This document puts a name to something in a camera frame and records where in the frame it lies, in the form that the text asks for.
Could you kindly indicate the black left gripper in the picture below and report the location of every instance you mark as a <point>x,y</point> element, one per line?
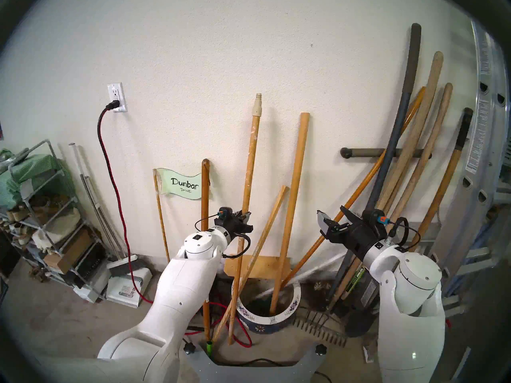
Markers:
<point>238,228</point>

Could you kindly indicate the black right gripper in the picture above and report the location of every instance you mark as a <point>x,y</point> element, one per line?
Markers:
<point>355,240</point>

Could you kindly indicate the thick plain wooden dowel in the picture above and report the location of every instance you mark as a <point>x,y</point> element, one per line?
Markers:
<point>297,162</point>

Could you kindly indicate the paint-speckled pole with threaded tip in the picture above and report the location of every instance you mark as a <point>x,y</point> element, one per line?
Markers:
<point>252,147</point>

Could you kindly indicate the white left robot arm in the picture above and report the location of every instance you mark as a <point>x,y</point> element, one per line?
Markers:
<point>179,282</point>

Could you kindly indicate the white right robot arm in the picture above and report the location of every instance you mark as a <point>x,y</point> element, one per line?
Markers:
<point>411,306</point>

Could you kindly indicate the floral ceramic pot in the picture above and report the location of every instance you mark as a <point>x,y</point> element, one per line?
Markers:
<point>267,326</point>

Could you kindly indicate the thin flat wooden slat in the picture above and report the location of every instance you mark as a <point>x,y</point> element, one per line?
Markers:
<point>267,224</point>

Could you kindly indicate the small plywood board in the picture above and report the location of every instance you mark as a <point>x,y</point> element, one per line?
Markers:
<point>263,268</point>

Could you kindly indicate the green and black power tool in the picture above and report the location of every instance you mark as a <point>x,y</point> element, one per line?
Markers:
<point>359,280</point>

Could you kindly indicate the small floral ceramic piece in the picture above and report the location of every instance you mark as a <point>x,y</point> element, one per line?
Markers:
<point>320,286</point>

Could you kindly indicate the grey flexible metal conduit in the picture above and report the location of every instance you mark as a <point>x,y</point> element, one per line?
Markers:
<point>439,214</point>

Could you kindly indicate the blue shaft with grey grip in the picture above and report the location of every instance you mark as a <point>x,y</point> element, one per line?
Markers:
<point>393,135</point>

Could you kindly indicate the black plastic bucket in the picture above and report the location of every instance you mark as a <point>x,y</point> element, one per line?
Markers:
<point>361,324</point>

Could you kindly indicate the metal garden rake head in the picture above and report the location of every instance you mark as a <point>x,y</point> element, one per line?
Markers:
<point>319,332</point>

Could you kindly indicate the black star knob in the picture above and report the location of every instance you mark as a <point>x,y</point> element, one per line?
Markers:
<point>190,348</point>
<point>320,349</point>

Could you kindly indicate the grey bristle hand broom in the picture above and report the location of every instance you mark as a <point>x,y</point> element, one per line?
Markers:
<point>123,266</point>

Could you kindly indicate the white dustpan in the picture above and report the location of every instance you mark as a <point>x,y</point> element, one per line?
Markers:
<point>123,290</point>

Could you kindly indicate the bundle of metal rods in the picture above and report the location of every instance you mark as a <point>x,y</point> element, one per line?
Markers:
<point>102,218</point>

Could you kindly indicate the black shoe box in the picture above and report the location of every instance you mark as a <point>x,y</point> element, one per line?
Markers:
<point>92,262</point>

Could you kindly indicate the white box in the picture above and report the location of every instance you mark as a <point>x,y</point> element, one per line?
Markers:
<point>90,292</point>

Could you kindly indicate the brown cardboard box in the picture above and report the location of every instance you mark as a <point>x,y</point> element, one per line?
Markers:
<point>70,248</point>

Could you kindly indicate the aluminium ladder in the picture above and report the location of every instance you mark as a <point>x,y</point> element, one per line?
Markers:
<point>485,119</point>

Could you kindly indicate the white cloth bag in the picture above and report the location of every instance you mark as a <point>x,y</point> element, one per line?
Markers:
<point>60,226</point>

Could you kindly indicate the grey vented unit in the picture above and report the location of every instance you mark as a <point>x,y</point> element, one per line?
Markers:
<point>508,147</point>

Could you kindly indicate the white flat strip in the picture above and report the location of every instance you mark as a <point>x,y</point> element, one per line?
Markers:
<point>461,364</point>

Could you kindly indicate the green checked cloth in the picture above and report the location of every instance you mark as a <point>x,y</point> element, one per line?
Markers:
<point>36,170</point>

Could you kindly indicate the grey metal shoe rack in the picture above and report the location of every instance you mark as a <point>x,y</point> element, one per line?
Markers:
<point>36,148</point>

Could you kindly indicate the beige woven sandals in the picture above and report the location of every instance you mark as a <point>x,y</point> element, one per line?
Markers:
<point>18,215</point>

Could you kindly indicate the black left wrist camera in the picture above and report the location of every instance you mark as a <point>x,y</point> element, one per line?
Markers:
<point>224,212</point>

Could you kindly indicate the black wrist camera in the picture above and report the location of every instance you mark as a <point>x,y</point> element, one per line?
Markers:
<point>224,212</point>
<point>371,218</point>

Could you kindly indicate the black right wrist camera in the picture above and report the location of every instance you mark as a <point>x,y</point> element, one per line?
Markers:
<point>371,218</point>

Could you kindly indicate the grey wall hook bar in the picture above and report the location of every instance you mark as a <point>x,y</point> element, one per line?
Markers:
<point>355,153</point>

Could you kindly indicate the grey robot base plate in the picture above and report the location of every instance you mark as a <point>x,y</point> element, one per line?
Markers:
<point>207,370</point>

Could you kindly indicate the white wall outlet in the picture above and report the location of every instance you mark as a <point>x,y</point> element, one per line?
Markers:
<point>115,93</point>

